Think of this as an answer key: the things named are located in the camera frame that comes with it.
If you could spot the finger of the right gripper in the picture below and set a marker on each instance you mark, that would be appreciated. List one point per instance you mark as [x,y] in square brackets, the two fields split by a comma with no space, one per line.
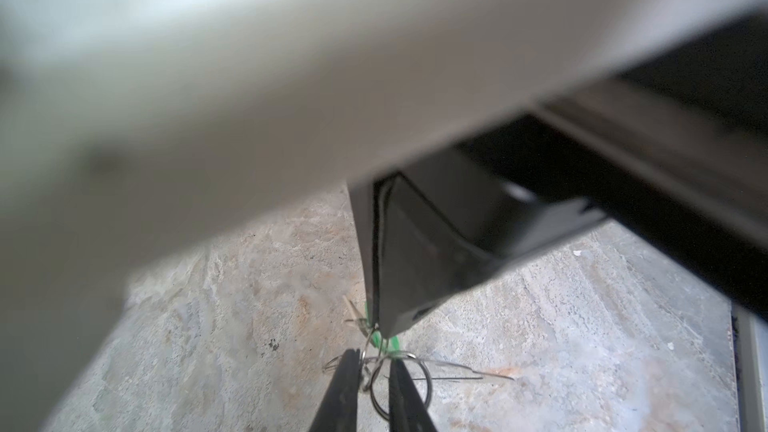
[365,208]
[447,225]

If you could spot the aluminium mounting rail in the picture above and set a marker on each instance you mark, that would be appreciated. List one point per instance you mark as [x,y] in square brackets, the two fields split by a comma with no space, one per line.
[750,354]

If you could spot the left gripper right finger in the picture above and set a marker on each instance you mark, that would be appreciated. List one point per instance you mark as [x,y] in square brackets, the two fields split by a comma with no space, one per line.
[408,412]

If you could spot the metal key holder plate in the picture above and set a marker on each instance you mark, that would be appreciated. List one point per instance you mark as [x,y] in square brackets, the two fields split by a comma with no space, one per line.
[377,352]

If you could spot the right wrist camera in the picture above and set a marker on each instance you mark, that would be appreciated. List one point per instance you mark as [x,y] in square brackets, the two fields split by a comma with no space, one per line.
[132,129]

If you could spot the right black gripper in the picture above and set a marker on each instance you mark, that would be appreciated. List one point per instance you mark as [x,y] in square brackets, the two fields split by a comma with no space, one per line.
[675,149]

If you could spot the green plastic key tag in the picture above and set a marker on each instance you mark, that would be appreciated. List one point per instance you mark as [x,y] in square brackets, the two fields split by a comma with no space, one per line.
[377,341]

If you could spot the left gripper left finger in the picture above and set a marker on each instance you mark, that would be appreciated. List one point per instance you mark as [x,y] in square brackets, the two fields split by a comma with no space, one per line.
[338,409]

